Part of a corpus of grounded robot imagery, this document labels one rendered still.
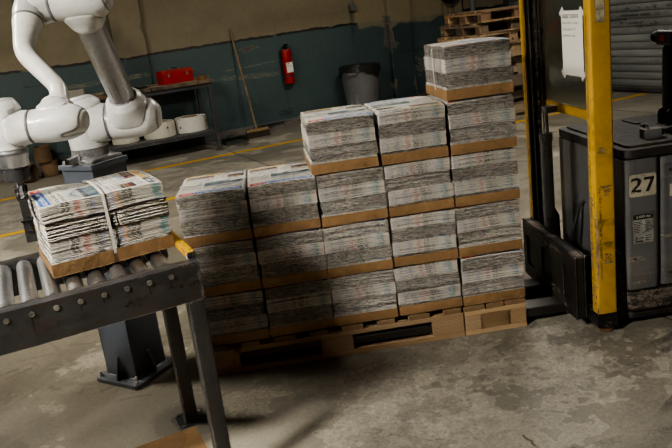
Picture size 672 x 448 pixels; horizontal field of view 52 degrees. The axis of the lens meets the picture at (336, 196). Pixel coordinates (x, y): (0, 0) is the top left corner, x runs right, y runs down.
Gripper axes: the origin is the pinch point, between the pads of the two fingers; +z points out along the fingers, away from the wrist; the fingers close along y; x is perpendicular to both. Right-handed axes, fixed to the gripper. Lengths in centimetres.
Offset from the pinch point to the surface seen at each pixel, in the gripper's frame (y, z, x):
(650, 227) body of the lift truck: -33, 46, -235
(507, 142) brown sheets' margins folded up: 0, 5, -188
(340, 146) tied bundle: 24, -3, -122
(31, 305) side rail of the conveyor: -31.9, 13.4, 3.9
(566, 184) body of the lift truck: 25, 39, -245
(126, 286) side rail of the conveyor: -32.4, 14.7, -21.6
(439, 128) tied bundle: 10, -5, -162
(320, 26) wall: 702, -49, -435
